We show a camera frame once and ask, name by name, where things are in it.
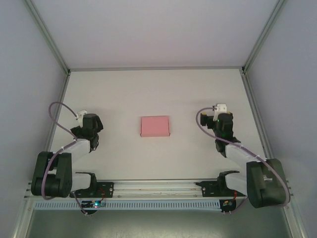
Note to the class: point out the aluminium table side rail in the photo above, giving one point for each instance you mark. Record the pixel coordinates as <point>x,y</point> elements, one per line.
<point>253,104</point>
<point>60,104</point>

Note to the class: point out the aluminium frame post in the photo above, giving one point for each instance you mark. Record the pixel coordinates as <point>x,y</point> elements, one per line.
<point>49,37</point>
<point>263,37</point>

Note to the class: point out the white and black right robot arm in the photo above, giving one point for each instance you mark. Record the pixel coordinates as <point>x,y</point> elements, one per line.
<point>237,155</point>

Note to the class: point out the aluminium frame leg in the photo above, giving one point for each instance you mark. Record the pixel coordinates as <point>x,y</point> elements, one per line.
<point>296,218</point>
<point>23,218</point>

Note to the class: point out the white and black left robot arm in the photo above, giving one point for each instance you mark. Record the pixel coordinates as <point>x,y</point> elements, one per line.
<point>79,147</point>

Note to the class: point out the pink cloth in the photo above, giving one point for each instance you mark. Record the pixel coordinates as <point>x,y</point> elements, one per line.
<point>154,126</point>

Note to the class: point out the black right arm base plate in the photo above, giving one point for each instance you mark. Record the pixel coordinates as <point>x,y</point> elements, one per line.
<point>208,191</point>

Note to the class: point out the aluminium mounting rail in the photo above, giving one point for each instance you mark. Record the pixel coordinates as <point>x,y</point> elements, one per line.
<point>158,184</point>

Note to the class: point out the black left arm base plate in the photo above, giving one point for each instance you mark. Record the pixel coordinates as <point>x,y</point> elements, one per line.
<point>110,186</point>

